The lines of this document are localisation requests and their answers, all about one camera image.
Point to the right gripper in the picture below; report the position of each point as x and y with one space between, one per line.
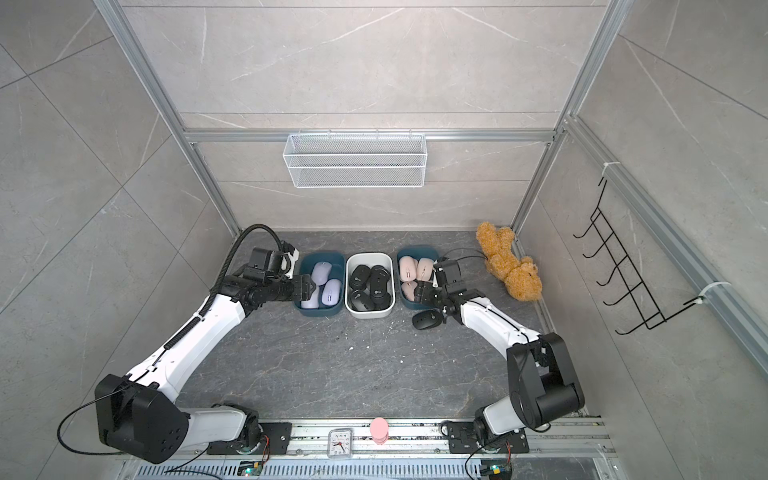
424 292

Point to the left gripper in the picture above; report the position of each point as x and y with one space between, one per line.
303 290

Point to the purple mouse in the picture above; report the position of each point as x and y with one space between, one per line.
321 272
331 292
312 303

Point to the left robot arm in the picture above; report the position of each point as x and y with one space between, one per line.
137 413

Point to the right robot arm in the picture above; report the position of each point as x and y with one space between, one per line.
543 384

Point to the right teal storage box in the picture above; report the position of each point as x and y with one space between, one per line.
417 252

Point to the teal storage box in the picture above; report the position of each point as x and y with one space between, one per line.
417 252
305 266

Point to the left teal storage box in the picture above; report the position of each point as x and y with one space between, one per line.
305 266

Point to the white storage box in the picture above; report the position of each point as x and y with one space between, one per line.
370 259

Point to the brown teddy bear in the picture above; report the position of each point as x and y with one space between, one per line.
519 275

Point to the pink cylinder cup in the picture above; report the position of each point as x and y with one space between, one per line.
379 430

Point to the white square desk clock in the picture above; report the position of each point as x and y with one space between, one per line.
340 442

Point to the right green circuit board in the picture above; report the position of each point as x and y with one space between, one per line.
496 471

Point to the green circuit board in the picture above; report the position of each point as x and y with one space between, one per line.
496 471
250 468

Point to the left green circuit board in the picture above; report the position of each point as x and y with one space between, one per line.
250 468

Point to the white wire mesh basket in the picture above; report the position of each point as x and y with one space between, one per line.
356 160

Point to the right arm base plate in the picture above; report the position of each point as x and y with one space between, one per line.
468 436

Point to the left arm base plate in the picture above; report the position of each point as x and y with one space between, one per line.
273 435

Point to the black wire hook rack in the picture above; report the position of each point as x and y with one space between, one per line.
626 273

